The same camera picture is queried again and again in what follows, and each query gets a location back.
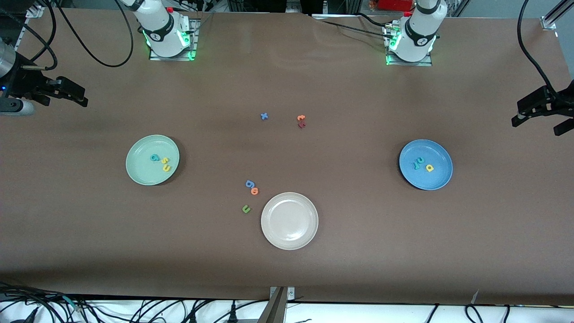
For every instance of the red object behind table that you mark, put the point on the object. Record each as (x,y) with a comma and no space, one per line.
(394,4)

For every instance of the aluminium frame profile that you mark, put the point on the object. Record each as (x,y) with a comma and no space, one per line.
(33,10)
(549,20)

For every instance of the green plate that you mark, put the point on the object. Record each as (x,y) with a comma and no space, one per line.
(141,168)

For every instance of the brown table cover sheet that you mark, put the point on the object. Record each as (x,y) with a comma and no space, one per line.
(89,246)

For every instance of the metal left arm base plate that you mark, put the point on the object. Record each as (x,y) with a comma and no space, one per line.
(426,63)

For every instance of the metal table bracket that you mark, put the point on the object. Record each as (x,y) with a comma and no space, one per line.
(277,309)

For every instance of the beige plate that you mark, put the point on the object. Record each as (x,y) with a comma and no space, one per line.
(289,220)

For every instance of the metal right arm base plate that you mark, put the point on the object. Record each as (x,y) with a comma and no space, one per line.
(175,58)

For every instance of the blue plate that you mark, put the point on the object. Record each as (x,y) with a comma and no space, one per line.
(437,179)

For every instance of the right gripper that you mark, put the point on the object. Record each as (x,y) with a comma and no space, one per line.
(27,82)

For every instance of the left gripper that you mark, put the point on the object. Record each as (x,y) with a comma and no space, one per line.
(552,101)

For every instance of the black power plug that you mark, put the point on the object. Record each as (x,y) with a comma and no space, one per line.
(232,314)

